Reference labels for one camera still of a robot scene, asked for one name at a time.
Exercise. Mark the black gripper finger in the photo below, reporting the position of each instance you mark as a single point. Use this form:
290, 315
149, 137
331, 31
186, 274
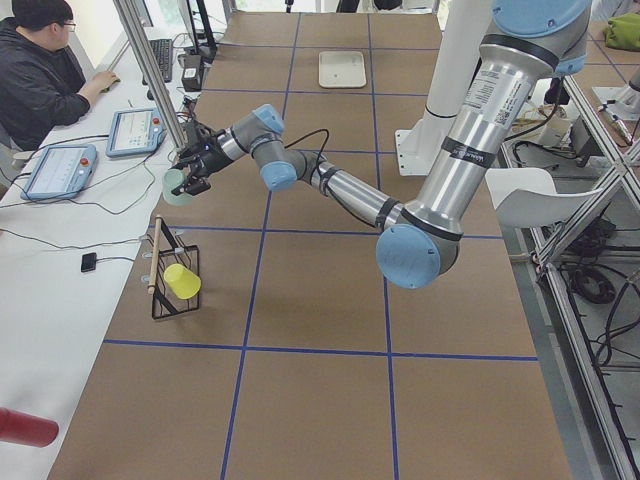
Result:
192, 187
182, 162

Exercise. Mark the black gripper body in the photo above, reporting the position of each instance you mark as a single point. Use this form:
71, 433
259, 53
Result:
210, 158

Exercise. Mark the green cup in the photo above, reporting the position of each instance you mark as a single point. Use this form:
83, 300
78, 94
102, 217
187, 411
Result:
171, 179

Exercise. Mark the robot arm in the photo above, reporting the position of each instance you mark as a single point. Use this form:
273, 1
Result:
479, 89

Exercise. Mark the yellow cup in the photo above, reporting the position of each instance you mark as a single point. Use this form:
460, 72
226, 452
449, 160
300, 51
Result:
183, 282

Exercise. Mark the white rabbit tray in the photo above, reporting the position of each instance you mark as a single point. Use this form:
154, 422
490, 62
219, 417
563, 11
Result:
341, 70

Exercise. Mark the far teach pendant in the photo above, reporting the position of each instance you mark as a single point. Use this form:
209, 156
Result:
135, 132

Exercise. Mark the teach pendant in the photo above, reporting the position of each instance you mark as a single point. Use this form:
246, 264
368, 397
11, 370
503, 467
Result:
135, 132
61, 172

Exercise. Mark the black keyboard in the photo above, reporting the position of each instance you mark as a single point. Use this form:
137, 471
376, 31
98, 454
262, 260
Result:
162, 50

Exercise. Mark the near teach pendant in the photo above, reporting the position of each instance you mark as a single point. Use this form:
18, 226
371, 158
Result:
61, 172

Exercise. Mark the small black puck device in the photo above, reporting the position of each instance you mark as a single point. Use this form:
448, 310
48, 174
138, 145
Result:
88, 262

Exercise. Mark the person in black jacket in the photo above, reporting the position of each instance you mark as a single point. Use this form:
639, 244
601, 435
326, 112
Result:
42, 83

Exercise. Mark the red bottle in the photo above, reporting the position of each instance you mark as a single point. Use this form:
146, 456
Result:
25, 429

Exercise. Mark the white chair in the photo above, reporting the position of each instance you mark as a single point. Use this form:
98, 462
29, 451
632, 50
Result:
527, 197

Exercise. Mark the black wire cup rack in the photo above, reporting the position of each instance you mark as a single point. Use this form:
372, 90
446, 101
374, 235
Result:
168, 247

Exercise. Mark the aluminium frame post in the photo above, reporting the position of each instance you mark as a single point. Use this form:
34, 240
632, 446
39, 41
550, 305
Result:
142, 50

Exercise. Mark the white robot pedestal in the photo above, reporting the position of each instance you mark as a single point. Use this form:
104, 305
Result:
457, 62

